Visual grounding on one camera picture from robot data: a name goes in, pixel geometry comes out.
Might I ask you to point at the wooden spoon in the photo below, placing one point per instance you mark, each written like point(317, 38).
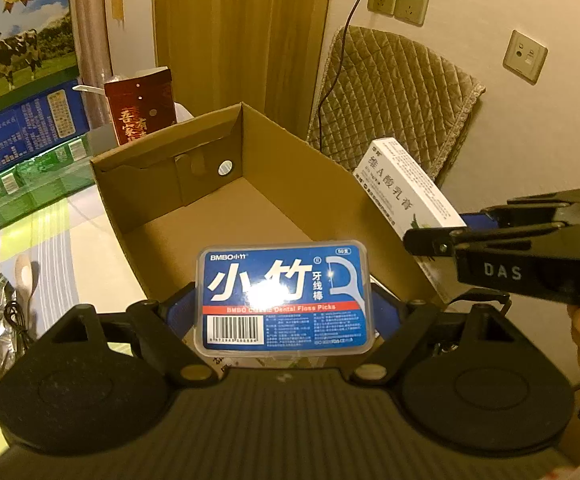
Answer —
point(22, 267)

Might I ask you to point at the dark red gift box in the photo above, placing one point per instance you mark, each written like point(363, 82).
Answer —
point(142, 105)

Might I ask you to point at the blue printed carton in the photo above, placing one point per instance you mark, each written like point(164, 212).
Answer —
point(25, 125)

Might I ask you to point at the beige wall data socket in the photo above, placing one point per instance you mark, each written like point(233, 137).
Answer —
point(524, 56)

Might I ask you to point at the quilted chair cover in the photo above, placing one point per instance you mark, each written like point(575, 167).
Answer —
point(399, 95)

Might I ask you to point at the brown cardboard box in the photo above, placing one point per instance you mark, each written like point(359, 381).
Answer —
point(250, 200)

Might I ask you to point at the milk carton with cow print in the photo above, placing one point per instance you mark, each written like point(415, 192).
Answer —
point(15, 25)

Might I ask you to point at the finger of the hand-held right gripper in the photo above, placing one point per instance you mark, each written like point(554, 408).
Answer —
point(434, 242)
point(559, 207)

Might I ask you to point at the white slim ointment box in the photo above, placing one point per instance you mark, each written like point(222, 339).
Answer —
point(404, 185)

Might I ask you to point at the blue floss pick box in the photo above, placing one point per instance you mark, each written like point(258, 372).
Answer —
point(280, 280)

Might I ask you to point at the checked cloth covered desktop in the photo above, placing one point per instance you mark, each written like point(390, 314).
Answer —
point(70, 260)

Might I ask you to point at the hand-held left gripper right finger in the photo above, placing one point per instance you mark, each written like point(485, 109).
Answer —
point(384, 312)

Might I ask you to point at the green shrink-wrapped pack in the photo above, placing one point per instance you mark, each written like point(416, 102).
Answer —
point(30, 180)

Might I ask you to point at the pink-brown curtain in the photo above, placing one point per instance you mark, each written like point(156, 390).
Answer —
point(90, 25)

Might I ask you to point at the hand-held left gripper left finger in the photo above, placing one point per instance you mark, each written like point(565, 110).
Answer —
point(177, 310)

